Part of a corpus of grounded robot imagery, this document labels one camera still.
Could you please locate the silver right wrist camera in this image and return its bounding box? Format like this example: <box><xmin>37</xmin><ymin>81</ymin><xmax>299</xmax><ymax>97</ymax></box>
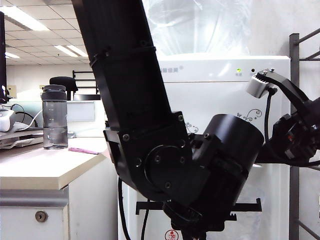
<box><xmin>245</xmin><ymin>68</ymin><xmax>276</xmax><ymax>99</ymax></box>

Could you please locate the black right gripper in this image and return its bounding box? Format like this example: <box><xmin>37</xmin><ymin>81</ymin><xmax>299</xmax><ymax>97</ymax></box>
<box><xmin>256</xmin><ymin>113</ymin><xmax>318</xmax><ymax>165</ymax></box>

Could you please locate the round metal cabinet lock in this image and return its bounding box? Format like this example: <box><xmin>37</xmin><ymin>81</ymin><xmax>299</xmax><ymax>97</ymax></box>
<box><xmin>34</xmin><ymin>210</ymin><xmax>49</xmax><ymax>223</ymax></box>

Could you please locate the black monitor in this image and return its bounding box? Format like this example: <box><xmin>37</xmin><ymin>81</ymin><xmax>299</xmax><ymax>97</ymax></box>
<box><xmin>0</xmin><ymin>11</ymin><xmax>7</xmax><ymax>105</ymax></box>

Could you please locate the white grey desktop device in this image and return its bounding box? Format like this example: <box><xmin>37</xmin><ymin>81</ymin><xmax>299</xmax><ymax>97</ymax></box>
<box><xmin>0</xmin><ymin>109</ymin><xmax>17</xmax><ymax>133</ymax></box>

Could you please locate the black office chair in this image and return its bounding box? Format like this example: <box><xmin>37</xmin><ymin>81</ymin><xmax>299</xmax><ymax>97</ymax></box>
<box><xmin>49</xmin><ymin>76</ymin><xmax>79</xmax><ymax>101</ymax></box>

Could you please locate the white water dispenser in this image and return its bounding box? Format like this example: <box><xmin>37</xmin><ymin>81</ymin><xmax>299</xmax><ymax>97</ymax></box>
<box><xmin>117</xmin><ymin>55</ymin><xmax>292</xmax><ymax>240</ymax></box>

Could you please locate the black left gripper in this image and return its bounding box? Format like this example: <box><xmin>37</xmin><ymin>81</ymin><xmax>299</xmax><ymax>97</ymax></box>
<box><xmin>135</xmin><ymin>198</ymin><xmax>263</xmax><ymax>240</ymax></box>

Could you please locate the white plastic bag bundle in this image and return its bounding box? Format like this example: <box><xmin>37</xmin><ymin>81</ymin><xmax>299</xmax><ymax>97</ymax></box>
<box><xmin>15</xmin><ymin>89</ymin><xmax>44</xmax><ymax>101</ymax></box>

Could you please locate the clear plastic water bag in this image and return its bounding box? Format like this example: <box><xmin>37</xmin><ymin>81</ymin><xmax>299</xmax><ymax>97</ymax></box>
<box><xmin>142</xmin><ymin>0</ymin><xmax>252</xmax><ymax>57</ymax></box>

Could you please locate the pink paper booklet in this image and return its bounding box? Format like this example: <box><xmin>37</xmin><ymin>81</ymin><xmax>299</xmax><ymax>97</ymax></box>
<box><xmin>68</xmin><ymin>147</ymin><xmax>101</xmax><ymax>155</ymax></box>

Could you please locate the dark brown metal shelf rack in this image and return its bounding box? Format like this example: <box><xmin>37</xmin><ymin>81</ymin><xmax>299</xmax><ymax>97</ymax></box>
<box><xmin>289</xmin><ymin>27</ymin><xmax>320</xmax><ymax>240</ymax></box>

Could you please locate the black desk cable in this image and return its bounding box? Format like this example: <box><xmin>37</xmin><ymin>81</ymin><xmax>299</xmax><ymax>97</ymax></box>
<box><xmin>10</xmin><ymin>103</ymin><xmax>38</xmax><ymax>128</ymax></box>

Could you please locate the black metal rack frame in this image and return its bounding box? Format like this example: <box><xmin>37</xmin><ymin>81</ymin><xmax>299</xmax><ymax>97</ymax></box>
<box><xmin>72</xmin><ymin>70</ymin><xmax>99</xmax><ymax>95</ymax></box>

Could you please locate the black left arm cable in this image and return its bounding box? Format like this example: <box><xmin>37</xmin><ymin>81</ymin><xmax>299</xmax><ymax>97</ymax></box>
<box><xmin>117</xmin><ymin>176</ymin><xmax>133</xmax><ymax>240</ymax></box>
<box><xmin>140</xmin><ymin>206</ymin><xmax>151</xmax><ymax>240</ymax></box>

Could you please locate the black right camera cable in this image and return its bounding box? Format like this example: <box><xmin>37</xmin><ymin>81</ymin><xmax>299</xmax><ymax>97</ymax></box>
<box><xmin>263</xmin><ymin>87</ymin><xmax>278</xmax><ymax>145</ymax></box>

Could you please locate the grey paper tray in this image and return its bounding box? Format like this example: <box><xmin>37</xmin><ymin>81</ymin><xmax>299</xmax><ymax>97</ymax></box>
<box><xmin>0</xmin><ymin>128</ymin><xmax>45</xmax><ymax>150</ymax></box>

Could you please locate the white desk cable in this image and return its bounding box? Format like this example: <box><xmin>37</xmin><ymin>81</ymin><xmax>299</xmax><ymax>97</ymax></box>
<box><xmin>24</xmin><ymin>109</ymin><xmax>44</xmax><ymax>131</ymax></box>

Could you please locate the white desk partition panel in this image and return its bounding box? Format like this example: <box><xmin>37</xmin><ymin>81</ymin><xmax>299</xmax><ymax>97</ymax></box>
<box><xmin>66</xmin><ymin>100</ymin><xmax>107</xmax><ymax>138</ymax></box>

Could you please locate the dark grey water bottle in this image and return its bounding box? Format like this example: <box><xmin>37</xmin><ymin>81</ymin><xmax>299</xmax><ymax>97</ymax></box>
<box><xmin>41</xmin><ymin>84</ymin><xmax>69</xmax><ymax>150</ymax></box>

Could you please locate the white desk cabinet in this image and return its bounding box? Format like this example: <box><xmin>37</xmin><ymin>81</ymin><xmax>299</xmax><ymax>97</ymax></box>
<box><xmin>0</xmin><ymin>159</ymin><xmax>120</xmax><ymax>240</ymax></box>

